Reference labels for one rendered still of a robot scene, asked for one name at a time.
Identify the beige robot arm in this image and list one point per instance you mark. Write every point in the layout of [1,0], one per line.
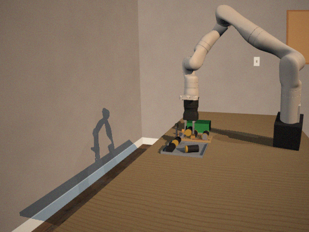
[291,61]

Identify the green open-top box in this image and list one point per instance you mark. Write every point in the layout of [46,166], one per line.
[200,125]

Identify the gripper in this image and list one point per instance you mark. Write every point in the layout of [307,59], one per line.
[190,97]

